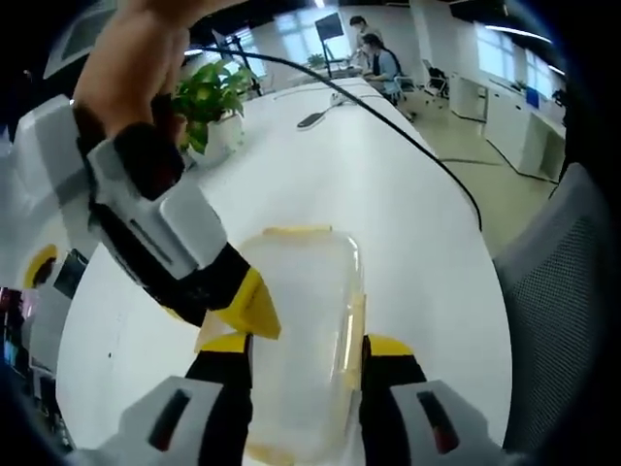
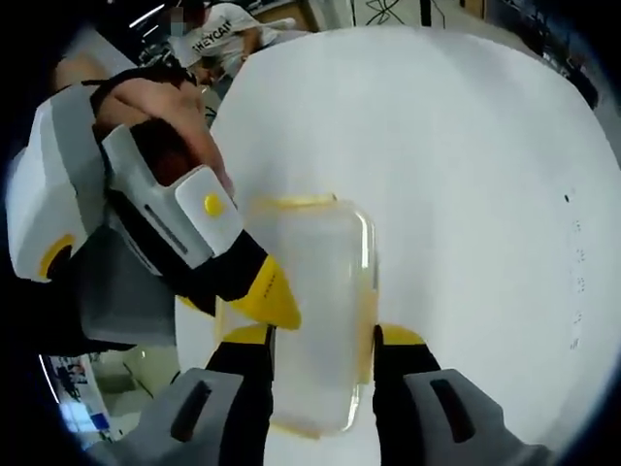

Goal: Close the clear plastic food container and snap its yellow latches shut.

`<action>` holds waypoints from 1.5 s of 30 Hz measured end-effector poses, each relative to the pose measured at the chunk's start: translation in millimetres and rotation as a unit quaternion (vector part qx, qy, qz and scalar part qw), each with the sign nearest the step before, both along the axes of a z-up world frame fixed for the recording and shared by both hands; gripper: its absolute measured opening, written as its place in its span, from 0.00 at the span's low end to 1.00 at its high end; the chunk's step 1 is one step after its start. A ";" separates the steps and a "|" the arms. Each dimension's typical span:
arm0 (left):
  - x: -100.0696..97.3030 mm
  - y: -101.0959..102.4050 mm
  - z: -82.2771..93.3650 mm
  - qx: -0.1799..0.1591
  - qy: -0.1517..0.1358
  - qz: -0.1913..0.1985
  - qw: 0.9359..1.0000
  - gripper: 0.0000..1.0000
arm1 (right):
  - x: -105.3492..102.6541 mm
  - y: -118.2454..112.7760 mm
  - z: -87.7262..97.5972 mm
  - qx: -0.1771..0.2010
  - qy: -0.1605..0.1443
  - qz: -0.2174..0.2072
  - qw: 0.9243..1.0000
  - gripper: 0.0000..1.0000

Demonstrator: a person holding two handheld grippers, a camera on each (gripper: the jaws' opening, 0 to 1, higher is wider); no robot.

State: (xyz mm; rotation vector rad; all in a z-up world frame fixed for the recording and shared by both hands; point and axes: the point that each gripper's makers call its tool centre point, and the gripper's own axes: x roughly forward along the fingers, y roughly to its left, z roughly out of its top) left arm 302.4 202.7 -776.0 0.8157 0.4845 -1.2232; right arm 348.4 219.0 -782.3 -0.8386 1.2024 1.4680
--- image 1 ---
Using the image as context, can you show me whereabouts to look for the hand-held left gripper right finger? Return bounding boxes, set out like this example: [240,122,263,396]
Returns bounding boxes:
[357,333,502,466]

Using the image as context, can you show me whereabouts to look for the ceiling air conditioner unit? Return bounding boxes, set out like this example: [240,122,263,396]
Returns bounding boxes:
[43,9,106,79]

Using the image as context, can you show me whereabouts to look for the grey mesh office chair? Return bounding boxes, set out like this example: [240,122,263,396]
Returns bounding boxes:
[492,162,618,455]

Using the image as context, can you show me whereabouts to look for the white storage cabinets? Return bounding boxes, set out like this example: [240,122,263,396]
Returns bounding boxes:
[448,72,568,182]

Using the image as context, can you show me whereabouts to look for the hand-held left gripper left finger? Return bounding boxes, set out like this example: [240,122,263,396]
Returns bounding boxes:
[118,332,256,466]

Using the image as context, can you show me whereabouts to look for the dark computer monitor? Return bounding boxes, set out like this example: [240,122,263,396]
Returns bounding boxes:
[313,13,344,39]

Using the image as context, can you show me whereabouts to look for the long black cable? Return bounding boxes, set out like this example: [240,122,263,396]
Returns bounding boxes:
[198,46,484,232]

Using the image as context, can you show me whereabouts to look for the person's right hand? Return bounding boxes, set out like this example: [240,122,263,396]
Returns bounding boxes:
[72,0,191,142]

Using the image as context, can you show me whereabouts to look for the black monitor stand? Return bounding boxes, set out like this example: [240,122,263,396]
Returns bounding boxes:
[212,27,264,97]

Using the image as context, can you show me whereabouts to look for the green potted plant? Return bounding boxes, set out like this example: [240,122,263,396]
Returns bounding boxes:
[172,60,257,169]

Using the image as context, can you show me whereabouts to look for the clear container with yellow buckles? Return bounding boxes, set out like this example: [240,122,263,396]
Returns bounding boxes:
[193,223,368,460]

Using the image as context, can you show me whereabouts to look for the black office chair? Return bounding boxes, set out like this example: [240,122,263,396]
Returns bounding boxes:
[420,57,451,99]

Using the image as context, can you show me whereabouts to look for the flat black device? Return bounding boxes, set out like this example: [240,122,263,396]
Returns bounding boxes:
[296,109,341,130]

